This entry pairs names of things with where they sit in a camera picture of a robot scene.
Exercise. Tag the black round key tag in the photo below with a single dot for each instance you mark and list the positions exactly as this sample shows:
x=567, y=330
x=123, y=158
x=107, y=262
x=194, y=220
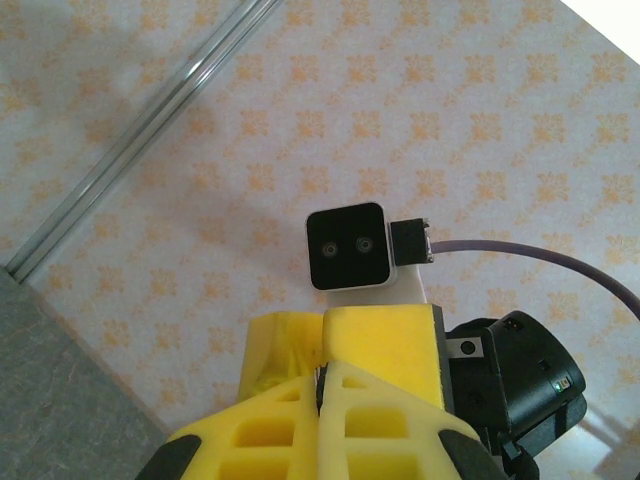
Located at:
x=320, y=390

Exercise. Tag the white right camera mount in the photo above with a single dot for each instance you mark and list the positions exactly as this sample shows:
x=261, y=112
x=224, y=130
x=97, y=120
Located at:
x=400, y=292

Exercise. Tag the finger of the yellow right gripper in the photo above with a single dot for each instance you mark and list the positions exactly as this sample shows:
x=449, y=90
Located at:
x=280, y=345
x=385, y=345

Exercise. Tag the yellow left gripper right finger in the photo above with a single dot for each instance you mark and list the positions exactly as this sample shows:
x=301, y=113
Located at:
x=400, y=440

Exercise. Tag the aluminium frame post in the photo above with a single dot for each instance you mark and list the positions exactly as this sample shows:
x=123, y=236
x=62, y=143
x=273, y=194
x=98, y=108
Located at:
x=140, y=135

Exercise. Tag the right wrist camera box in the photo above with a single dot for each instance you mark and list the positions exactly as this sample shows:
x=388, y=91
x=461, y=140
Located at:
x=350, y=247

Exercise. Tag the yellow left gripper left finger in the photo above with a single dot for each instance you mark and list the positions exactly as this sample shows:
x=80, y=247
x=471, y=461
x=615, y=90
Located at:
x=250, y=445

